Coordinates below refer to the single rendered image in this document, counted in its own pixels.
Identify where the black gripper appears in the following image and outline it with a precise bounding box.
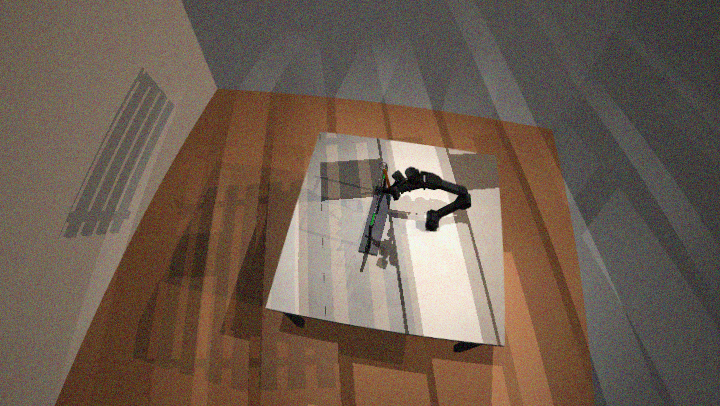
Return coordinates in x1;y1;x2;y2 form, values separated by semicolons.
383;179;413;201

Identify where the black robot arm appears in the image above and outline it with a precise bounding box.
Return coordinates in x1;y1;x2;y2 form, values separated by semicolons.
392;166;471;232

